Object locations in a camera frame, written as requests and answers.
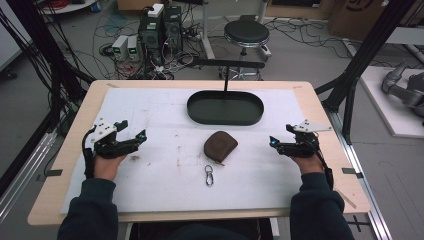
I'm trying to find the grey bench power supply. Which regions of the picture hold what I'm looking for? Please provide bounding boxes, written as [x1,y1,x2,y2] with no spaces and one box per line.
[126,34,141,62]
[111,34,130,62]

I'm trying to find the black cable bundle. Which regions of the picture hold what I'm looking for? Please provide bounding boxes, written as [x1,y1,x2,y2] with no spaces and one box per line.
[0,0,96,138]

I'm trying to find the silver carabiner key ring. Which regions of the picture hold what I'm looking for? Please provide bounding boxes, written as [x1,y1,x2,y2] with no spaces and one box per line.
[204,164,215,187]

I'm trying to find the black tape strip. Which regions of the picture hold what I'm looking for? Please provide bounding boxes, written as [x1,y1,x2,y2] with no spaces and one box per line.
[341,167,365,180]
[35,168,64,183]

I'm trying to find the white box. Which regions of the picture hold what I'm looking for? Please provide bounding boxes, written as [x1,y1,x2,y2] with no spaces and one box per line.
[147,3,165,19]

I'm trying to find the black oval tray with stand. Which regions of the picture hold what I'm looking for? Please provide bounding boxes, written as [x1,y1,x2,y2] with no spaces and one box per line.
[186,58,266,127]

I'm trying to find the white platform board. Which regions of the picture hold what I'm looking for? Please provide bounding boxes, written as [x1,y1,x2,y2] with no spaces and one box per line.
[359,65,424,140]

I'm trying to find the person's right hand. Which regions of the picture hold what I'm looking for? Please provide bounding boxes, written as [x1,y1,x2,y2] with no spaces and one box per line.
[289,153,326,175]

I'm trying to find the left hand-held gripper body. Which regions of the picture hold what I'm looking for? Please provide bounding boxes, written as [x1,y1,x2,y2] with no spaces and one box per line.
[90,118,135,160]

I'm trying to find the brown leather pouch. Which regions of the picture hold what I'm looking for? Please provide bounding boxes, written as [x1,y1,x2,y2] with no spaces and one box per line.
[203,130,239,165]

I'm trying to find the white metal table leg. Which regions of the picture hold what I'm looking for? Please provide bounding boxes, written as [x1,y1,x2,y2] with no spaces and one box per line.
[200,0,217,61]

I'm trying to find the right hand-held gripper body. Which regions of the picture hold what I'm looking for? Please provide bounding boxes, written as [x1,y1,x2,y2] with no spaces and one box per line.
[276,119,333,159]

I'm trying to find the white table mat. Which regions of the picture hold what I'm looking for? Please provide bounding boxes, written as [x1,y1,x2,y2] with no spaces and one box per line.
[59,87,306,215]

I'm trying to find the black computer tower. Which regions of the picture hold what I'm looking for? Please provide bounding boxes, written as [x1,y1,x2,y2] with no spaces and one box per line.
[137,13,165,66]
[162,4,184,54]

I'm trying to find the person's left hand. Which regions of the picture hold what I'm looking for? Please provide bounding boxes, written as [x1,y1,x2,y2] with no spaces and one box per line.
[93,154,128,182]

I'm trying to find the brown cardboard box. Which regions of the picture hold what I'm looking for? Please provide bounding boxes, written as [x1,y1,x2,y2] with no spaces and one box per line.
[327,0,386,42]

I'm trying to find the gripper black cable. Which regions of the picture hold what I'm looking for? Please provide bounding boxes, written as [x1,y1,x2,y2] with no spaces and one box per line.
[81,127,98,180]
[311,132,335,191]

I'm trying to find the black round stool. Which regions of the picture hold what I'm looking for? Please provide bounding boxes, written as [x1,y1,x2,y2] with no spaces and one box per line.
[218,14,273,81]

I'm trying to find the person's legs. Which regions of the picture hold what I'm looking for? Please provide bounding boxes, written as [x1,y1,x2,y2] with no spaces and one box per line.
[129,217,275,240]

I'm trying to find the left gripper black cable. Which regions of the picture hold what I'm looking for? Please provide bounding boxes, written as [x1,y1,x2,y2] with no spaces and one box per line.
[81,127,98,180]

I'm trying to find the aluminium rail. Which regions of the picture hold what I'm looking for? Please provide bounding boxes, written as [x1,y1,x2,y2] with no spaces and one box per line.
[0,128,59,224]
[325,108,394,240]

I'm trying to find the black tape cross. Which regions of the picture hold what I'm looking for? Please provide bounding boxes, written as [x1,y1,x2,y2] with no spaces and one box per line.
[346,214,371,234]

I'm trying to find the black metal frame post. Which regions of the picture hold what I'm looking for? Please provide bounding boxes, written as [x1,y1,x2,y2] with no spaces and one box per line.
[314,0,416,145]

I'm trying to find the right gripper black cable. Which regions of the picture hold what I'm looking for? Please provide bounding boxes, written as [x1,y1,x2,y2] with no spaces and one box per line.
[311,132,335,191]

